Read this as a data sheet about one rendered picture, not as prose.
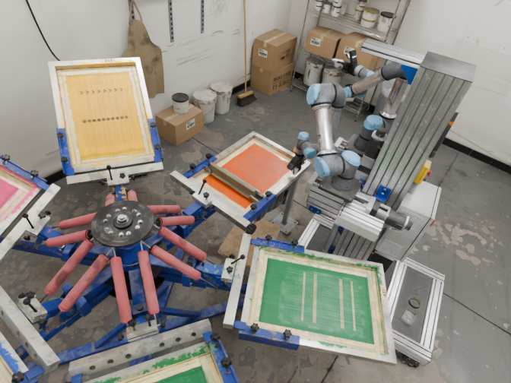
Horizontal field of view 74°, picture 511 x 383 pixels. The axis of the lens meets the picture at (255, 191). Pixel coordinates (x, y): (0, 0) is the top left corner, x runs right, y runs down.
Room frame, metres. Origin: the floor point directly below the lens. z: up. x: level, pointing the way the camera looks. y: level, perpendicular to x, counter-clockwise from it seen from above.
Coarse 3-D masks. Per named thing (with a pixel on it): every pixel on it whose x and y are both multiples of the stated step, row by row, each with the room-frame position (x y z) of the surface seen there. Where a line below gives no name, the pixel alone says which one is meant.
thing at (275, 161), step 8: (272, 160) 2.10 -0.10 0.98; (280, 160) 2.11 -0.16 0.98; (280, 168) 2.02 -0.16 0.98; (248, 176) 1.88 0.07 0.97; (280, 176) 1.93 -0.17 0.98; (256, 184) 1.81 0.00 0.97; (264, 184) 1.82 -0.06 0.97; (272, 184) 1.83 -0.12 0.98; (232, 192) 1.69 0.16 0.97; (264, 192) 1.74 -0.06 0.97; (232, 200) 1.62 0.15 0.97; (240, 200) 1.63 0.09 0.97; (248, 200) 1.64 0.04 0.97
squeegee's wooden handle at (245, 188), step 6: (210, 168) 1.84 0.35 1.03; (216, 168) 1.81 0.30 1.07; (216, 174) 1.81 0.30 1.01; (222, 174) 1.77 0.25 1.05; (228, 174) 1.76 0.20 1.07; (228, 180) 1.74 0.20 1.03; (234, 180) 1.71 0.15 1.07; (240, 180) 1.71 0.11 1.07; (234, 186) 1.71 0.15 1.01; (240, 186) 1.68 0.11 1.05; (246, 186) 1.66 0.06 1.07; (246, 192) 1.65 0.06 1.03; (252, 192) 1.63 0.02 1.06
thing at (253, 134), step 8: (248, 136) 2.32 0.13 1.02; (256, 136) 2.34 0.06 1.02; (240, 144) 2.21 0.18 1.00; (272, 144) 2.26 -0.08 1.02; (224, 152) 2.07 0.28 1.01; (232, 152) 2.13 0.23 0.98; (280, 152) 2.21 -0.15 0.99; (288, 152) 2.19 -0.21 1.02; (216, 160) 1.97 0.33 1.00; (304, 160) 2.11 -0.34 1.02; (304, 168) 2.02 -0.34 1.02; (192, 176) 1.76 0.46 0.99; (296, 176) 1.91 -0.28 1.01; (200, 184) 1.69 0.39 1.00; (288, 184) 1.83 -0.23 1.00; (208, 192) 1.63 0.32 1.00; (272, 192) 1.71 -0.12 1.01; (280, 192) 1.75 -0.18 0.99; (224, 200) 1.58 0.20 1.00; (232, 208) 1.51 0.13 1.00
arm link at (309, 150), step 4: (300, 144) 1.86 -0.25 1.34; (304, 144) 1.84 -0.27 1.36; (308, 144) 1.84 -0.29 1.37; (312, 144) 1.84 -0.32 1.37; (316, 144) 1.85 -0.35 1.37; (300, 148) 1.86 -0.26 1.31; (304, 148) 1.81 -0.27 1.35; (308, 148) 1.80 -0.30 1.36; (312, 148) 1.80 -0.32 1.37; (316, 148) 1.82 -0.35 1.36; (304, 152) 1.79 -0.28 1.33; (308, 152) 1.77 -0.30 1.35; (312, 152) 1.78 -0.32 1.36; (316, 152) 1.81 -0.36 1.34; (308, 156) 1.77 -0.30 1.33; (312, 156) 1.78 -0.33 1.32
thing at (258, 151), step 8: (256, 144) 2.27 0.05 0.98; (248, 152) 2.16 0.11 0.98; (256, 152) 2.17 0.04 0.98; (264, 152) 2.19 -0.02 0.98; (232, 160) 2.03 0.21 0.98; (264, 160) 2.08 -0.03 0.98; (224, 168) 1.93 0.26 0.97; (232, 168) 1.94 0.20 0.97; (208, 176) 1.82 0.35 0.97; (240, 176) 1.87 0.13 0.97; (208, 184) 1.74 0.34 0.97; (216, 184) 1.75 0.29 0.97; (224, 184) 1.76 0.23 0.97; (224, 192) 1.68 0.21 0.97
